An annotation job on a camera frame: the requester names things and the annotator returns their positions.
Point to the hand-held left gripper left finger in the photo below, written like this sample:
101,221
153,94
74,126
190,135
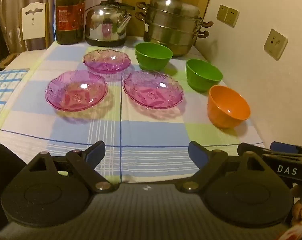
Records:
94,153

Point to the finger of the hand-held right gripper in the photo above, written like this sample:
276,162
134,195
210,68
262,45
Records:
283,147
248,148

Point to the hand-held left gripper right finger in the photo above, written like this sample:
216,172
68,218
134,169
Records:
197,155

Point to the orange plastic bowl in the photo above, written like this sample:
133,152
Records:
226,110

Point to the pink glass plate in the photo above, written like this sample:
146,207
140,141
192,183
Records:
106,61
153,91
76,92

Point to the green plastic bowl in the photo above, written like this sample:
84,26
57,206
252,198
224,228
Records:
153,55
203,76

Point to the checked pastel tablecloth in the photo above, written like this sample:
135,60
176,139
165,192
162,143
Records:
146,135

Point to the blue white grid cloth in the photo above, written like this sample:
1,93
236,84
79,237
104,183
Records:
3,90

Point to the stainless steel steamer pot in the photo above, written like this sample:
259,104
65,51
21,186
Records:
171,30

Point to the stainless steel kettle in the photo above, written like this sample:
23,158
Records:
103,25

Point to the cooking oil bottle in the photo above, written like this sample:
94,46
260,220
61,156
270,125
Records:
69,17

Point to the white chair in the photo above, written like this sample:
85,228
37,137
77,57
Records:
33,27

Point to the beige wall socket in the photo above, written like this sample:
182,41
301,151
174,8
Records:
232,17
222,12
275,45

